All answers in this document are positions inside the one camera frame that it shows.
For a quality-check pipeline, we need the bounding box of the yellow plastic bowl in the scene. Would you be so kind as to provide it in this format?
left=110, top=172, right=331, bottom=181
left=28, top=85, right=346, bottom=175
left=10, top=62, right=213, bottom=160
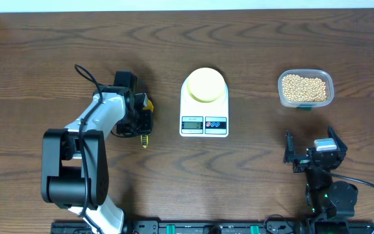
left=187, top=68, right=226, bottom=103

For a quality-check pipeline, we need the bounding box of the yellow measuring scoop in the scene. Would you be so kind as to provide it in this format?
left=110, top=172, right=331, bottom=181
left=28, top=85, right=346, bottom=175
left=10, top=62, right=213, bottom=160
left=141, top=99, right=154, bottom=148

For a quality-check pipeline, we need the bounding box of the white digital kitchen scale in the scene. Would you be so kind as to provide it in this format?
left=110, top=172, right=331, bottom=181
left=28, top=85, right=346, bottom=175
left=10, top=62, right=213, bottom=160
left=179, top=77, right=229, bottom=138

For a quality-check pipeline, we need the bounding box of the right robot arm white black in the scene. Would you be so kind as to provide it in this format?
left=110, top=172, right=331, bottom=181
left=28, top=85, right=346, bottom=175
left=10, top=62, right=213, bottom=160
left=283, top=127, right=358, bottom=234

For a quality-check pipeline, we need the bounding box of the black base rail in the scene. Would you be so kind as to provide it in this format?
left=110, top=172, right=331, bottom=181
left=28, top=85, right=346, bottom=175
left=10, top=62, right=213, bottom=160
left=49, top=218, right=374, bottom=234

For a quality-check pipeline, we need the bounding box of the clear plastic bean container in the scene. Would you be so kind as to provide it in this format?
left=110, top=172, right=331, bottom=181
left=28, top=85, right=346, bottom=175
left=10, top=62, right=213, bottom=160
left=278, top=69, right=334, bottom=109

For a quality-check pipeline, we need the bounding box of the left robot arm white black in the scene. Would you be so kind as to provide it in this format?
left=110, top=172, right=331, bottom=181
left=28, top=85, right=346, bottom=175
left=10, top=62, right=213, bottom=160
left=41, top=71, right=153, bottom=233

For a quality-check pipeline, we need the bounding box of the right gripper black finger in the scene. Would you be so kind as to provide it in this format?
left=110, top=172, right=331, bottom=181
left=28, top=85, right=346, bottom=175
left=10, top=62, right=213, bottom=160
left=327, top=125, right=345, bottom=148
left=283, top=131, right=295, bottom=163

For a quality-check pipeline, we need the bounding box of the pile of soybeans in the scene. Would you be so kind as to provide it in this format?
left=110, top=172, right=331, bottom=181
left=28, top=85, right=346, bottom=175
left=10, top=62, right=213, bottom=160
left=281, top=74, right=327, bottom=102

